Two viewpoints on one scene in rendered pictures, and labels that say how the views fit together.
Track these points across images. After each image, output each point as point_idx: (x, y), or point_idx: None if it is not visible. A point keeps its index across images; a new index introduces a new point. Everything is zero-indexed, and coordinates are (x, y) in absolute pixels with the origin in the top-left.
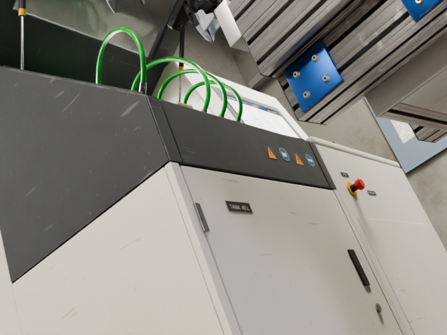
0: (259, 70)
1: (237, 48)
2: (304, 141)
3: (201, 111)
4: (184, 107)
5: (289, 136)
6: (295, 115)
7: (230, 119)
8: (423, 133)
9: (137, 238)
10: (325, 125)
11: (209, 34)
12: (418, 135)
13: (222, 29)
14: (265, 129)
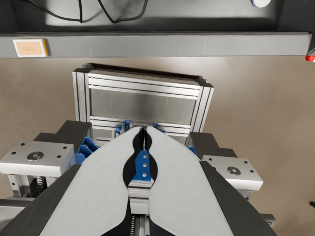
0: (39, 134)
1: (27, 141)
2: (292, 55)
3: (59, 57)
4: (30, 58)
5: (252, 55)
6: (65, 121)
7: (116, 57)
8: (188, 136)
9: None
10: (90, 122)
11: (148, 151)
12: (189, 134)
13: (11, 150)
14: (194, 56)
